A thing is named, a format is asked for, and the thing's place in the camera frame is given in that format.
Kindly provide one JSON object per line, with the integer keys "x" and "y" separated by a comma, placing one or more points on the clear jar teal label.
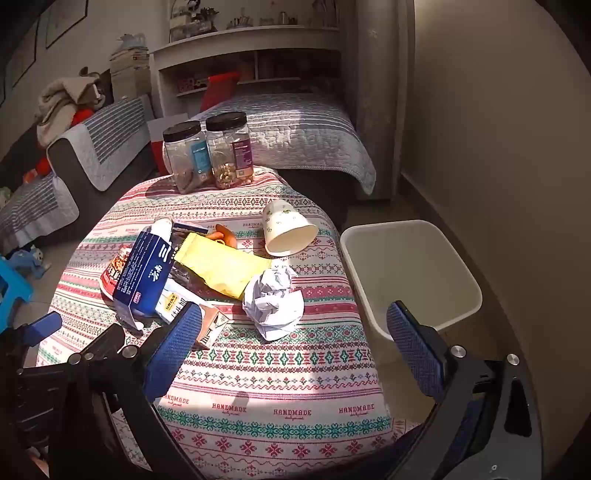
{"x": 184, "y": 157}

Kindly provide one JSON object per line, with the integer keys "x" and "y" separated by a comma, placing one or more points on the white headboard shelf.
{"x": 249, "y": 50}

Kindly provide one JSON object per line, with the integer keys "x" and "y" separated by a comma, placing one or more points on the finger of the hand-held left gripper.
{"x": 41, "y": 325}
{"x": 106, "y": 339}

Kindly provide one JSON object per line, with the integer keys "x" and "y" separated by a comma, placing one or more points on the blue plastic stool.
{"x": 14, "y": 290}

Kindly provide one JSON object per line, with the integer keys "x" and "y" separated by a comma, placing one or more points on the large dark blue carton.
{"x": 145, "y": 272}

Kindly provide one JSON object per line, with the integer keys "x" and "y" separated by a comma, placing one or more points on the yellow snack packet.
{"x": 221, "y": 265}

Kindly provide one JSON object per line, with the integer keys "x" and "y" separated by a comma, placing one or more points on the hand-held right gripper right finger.
{"x": 413, "y": 355}

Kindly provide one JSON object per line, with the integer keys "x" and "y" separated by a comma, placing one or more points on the blue plush toy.
{"x": 27, "y": 261}

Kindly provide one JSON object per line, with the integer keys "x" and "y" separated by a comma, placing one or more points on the white floral paper cup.
{"x": 288, "y": 230}

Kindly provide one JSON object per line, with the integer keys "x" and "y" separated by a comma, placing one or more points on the red pillow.
{"x": 219, "y": 90}

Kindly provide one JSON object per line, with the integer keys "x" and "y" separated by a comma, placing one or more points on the stack of boxes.
{"x": 131, "y": 69}

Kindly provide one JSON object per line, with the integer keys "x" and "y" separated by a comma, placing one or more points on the white plastic bin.
{"x": 415, "y": 272}

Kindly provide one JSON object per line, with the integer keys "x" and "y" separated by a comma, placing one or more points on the clear jar purple label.
{"x": 228, "y": 152}

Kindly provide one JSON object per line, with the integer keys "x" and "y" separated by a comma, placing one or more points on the white milk carton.
{"x": 178, "y": 300}

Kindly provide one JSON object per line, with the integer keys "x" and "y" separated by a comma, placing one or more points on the pile of beige clothes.
{"x": 60, "y": 104}

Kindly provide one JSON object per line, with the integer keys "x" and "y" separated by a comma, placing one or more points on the grey striped sofa cover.
{"x": 34, "y": 207}
{"x": 106, "y": 138}

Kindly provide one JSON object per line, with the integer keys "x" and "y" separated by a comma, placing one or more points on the grey curtain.
{"x": 374, "y": 92}

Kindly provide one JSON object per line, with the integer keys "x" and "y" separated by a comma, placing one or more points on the small blue white box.
{"x": 189, "y": 227}

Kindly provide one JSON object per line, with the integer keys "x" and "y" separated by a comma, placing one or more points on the crumpled white paper ball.
{"x": 274, "y": 304}

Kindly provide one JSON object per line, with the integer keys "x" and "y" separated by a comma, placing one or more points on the dark sofa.
{"x": 87, "y": 203}

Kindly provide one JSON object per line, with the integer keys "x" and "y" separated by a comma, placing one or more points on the framed wall picture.
{"x": 23, "y": 55}
{"x": 67, "y": 21}

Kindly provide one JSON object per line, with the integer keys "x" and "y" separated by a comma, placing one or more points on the dark bed base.
{"x": 323, "y": 194}

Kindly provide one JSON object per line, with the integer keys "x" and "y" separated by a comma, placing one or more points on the clear plastic bottle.
{"x": 159, "y": 228}

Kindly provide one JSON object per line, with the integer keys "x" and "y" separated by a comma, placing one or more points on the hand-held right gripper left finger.
{"x": 173, "y": 355}

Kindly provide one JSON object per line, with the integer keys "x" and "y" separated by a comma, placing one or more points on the orange peel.
{"x": 224, "y": 235}

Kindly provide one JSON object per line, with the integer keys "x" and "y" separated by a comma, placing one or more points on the red snack packet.
{"x": 115, "y": 272}

